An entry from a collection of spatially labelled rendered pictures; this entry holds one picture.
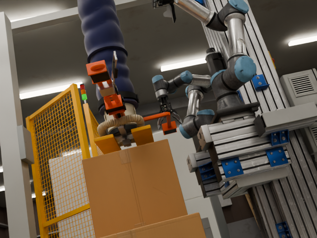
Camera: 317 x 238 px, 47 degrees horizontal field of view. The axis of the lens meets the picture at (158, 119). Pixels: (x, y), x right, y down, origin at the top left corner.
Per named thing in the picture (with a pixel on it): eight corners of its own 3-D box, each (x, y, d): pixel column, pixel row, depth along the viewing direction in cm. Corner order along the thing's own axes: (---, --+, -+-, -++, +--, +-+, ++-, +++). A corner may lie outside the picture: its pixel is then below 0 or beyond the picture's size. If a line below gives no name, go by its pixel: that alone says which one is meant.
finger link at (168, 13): (164, 24, 188) (161, 5, 186) (175, 22, 189) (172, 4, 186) (165, 24, 185) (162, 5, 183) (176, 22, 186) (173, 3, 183)
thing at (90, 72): (92, 84, 148) (90, 73, 149) (110, 80, 148) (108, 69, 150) (87, 75, 140) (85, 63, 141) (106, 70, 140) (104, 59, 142)
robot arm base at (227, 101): (242, 116, 196) (237, 100, 199) (250, 105, 182) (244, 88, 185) (216, 122, 194) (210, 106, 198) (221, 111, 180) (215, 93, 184)
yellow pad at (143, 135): (138, 150, 213) (136, 142, 214) (155, 146, 213) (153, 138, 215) (131, 132, 181) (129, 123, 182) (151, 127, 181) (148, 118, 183)
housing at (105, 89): (101, 97, 160) (99, 88, 161) (116, 93, 160) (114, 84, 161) (98, 90, 153) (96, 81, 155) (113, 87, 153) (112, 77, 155)
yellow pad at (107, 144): (106, 158, 212) (104, 150, 214) (123, 154, 212) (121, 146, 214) (93, 141, 180) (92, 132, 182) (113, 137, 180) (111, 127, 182)
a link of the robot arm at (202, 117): (213, 124, 230) (207, 105, 234) (196, 132, 237) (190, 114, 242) (222, 126, 239) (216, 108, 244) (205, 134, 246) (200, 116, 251)
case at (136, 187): (117, 252, 207) (104, 183, 221) (186, 234, 209) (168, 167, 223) (97, 251, 151) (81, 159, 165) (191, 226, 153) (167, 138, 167)
